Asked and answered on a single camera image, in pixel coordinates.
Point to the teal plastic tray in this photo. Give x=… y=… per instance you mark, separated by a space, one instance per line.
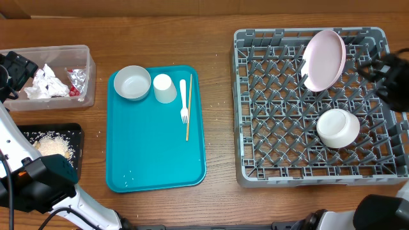
x=147 y=145

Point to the grey dishwasher rack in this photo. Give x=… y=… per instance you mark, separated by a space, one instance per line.
x=276 y=141

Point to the food waste pile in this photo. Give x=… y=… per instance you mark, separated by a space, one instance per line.
x=51 y=143

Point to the white paper cup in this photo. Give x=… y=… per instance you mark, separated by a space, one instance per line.
x=164 y=89

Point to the aluminium foil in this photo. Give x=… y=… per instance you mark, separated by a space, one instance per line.
x=77 y=78

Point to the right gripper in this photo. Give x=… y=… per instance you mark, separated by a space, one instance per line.
x=395 y=68

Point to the wooden chopstick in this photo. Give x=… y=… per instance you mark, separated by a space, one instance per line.
x=189 y=106

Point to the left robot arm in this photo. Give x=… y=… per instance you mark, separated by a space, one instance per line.
x=48 y=184

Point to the white napkin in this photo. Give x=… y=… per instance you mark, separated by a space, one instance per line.
x=33 y=92
x=47 y=85

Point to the black plastic bin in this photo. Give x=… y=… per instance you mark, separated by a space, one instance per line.
x=72 y=130

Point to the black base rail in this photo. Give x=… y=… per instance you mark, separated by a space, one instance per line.
x=273 y=226

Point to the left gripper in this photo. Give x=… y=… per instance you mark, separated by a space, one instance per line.
x=20 y=68

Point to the red sauce packet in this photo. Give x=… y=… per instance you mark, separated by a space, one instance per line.
x=74 y=91

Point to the white bowl with peanuts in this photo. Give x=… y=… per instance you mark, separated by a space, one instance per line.
x=337 y=128

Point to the white plastic fork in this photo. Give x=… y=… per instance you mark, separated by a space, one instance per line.
x=184 y=110

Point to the white round plate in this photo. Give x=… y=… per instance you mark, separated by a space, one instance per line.
x=325 y=57

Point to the clear plastic bin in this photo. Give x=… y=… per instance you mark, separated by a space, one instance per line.
x=60 y=59

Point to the grey bowl with rice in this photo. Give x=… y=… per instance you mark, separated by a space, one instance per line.
x=132 y=82

